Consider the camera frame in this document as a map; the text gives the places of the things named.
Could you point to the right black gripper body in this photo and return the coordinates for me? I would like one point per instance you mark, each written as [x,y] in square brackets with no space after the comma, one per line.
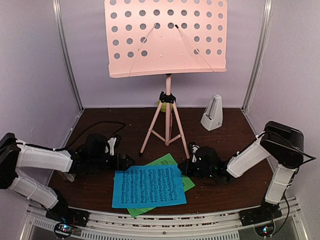
[206,173]

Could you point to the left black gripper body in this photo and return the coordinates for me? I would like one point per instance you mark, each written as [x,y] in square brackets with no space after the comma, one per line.
[97,162]

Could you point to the blue sheet music paper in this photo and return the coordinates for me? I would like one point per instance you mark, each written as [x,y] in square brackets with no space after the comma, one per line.
[150,186]

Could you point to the pink music stand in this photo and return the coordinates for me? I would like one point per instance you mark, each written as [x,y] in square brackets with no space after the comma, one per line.
[155,37]

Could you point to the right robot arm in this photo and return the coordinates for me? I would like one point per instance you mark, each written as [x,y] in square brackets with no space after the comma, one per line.
[277,141]

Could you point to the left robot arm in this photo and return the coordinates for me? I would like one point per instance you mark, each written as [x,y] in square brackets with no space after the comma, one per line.
[16,154]

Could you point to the green sheet music paper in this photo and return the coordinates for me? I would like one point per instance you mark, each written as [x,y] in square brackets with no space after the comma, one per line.
[187,183]

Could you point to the white patterned mug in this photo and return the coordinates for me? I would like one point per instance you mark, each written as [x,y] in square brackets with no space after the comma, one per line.
[68,176]

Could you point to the white metronome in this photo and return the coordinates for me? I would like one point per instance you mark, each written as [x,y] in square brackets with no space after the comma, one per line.
[212,117]

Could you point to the green plastic bowl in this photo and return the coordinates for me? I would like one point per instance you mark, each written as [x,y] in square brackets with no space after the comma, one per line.
[163,106]

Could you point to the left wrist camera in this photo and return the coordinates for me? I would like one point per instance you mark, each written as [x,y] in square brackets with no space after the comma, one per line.
[112,144]

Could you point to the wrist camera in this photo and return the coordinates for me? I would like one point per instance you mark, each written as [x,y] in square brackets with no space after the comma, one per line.
[112,144]
[193,148]

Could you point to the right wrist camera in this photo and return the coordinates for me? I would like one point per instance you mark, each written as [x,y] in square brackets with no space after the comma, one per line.
[193,148]

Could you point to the aluminium front rail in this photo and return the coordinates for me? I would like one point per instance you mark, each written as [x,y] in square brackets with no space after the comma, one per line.
[221,225]

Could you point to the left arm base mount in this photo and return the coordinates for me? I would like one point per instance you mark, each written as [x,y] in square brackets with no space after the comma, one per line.
[68,219]

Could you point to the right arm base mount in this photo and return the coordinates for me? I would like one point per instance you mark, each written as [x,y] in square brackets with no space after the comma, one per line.
[262,218]

